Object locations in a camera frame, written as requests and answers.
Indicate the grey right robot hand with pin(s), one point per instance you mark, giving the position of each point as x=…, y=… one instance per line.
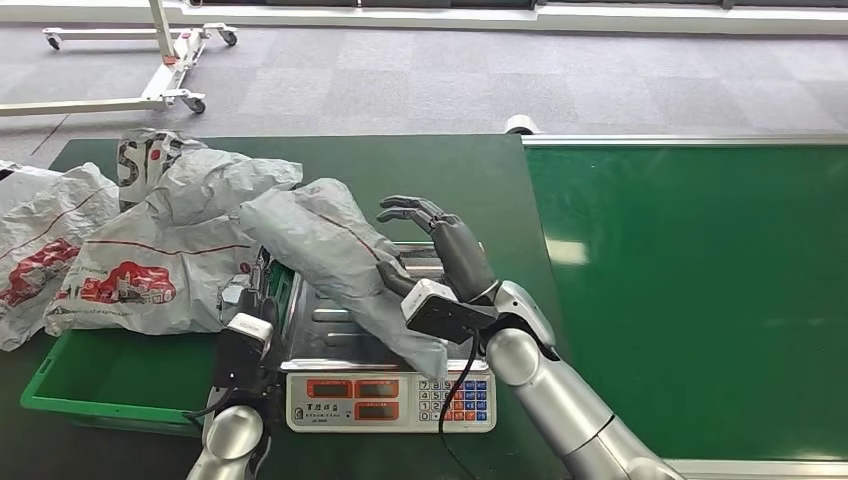
x=460, y=252

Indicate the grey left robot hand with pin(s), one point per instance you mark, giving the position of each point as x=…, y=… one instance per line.
x=273, y=321

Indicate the grey plastic mailer package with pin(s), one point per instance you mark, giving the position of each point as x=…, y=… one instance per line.
x=331, y=252

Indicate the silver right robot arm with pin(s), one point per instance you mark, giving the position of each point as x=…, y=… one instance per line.
x=556, y=391

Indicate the white conveyor roller end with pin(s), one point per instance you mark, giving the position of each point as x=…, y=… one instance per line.
x=521, y=124

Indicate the electronic scale with steel tray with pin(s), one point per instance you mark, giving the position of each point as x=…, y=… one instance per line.
x=371, y=404

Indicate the large white mailer red print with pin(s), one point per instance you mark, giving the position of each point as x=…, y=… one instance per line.
x=185, y=212

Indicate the green plastic crate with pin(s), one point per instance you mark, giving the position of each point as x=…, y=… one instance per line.
x=112, y=378

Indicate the white mailer black letters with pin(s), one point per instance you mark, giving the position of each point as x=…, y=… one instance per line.
x=139, y=166

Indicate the crumpled white mailer red print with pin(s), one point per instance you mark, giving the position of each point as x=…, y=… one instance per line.
x=43, y=232

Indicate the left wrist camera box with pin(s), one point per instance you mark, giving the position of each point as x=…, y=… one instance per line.
x=242, y=351

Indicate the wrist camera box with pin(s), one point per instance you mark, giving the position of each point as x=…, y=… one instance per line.
x=444, y=311
x=242, y=351

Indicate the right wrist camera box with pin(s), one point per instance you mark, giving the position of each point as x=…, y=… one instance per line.
x=444, y=311

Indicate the white wheeled metal frame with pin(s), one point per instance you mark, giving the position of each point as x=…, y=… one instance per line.
x=166, y=73

